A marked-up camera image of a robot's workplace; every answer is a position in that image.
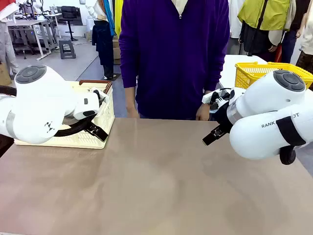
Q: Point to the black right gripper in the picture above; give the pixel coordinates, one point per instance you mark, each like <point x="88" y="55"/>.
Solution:
<point x="225" y="117"/>

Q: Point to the person's left forearm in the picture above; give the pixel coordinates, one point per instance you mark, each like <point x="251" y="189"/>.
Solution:
<point x="215" y="80"/>

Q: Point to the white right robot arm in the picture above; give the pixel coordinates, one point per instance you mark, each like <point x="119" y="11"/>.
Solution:
<point x="259" y="137"/>

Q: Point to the person's right forearm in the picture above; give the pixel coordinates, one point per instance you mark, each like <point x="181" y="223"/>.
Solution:
<point x="129" y="95"/>

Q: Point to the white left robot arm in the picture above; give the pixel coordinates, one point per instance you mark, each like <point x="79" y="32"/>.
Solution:
<point x="36" y="110"/>

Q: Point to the yellow plastic shopping basket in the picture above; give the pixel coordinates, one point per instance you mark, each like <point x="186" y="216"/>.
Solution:
<point x="247" y="73"/>

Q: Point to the person's left hand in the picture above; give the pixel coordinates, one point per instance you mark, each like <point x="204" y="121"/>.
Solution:
<point x="202" y="113"/>

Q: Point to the person's right hand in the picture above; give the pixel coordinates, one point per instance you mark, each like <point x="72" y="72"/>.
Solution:
<point x="132" y="112"/>

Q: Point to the white side table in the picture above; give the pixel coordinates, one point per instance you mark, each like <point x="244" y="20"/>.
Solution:
<point x="230" y="66"/>

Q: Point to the brown cardboard box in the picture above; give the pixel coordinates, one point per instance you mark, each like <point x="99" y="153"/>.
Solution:
<point x="117" y="51"/>
<point x="4" y="76"/>

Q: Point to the person torso in purple sweater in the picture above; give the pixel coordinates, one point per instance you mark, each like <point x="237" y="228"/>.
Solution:
<point x="176" y="61"/>

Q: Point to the grey step stool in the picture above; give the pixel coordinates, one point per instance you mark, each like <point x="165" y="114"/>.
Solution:
<point x="67" y="50"/>

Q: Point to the blue hanging garment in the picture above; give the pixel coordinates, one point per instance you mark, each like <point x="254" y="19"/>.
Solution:
<point x="108" y="17"/>

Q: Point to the yellow hanging garment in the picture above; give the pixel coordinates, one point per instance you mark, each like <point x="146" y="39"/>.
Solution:
<point x="118" y="17"/>

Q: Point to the white hanging coat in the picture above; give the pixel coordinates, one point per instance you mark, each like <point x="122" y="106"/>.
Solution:
<point x="234" y="19"/>

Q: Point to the black office chair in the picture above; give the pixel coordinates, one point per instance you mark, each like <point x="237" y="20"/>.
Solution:
<point x="68" y="13"/>

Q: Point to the white office desk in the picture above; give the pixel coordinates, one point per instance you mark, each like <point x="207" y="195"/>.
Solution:
<point x="29" y="23"/>

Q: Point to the black desk equipment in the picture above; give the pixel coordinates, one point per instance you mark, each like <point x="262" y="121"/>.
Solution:
<point x="27" y="9"/>

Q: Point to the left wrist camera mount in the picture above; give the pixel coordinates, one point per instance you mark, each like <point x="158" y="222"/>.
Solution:
<point x="97" y="94"/>

